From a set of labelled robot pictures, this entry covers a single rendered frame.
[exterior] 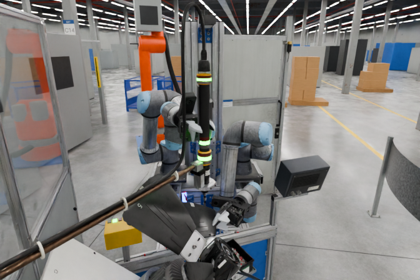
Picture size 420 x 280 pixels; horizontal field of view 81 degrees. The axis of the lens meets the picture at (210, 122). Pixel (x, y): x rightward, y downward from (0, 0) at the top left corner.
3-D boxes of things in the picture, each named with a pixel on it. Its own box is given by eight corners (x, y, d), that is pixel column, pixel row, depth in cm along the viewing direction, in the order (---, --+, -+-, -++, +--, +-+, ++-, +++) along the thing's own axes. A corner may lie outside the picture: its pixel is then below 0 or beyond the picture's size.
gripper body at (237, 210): (239, 214, 102) (251, 200, 112) (221, 205, 107) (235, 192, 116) (236, 229, 105) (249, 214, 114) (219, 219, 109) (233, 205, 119)
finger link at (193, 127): (202, 146, 75) (194, 136, 83) (202, 127, 73) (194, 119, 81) (192, 147, 74) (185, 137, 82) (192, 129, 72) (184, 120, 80)
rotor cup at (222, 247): (198, 299, 70) (231, 267, 71) (178, 255, 81) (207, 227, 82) (221, 303, 80) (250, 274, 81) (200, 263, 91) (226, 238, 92)
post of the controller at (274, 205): (271, 226, 146) (274, 197, 140) (269, 223, 148) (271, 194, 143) (275, 225, 147) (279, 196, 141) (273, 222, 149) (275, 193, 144)
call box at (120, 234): (106, 253, 113) (103, 234, 110) (107, 238, 122) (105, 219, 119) (142, 245, 118) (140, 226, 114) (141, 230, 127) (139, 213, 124)
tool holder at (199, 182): (202, 196, 76) (202, 167, 73) (185, 189, 80) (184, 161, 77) (219, 184, 83) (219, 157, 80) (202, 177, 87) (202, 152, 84)
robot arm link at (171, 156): (181, 161, 166) (180, 142, 162) (161, 165, 161) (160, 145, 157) (175, 154, 176) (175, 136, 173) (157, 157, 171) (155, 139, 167)
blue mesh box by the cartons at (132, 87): (125, 111, 757) (122, 79, 728) (142, 102, 877) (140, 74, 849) (153, 112, 744) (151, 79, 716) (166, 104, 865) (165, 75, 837)
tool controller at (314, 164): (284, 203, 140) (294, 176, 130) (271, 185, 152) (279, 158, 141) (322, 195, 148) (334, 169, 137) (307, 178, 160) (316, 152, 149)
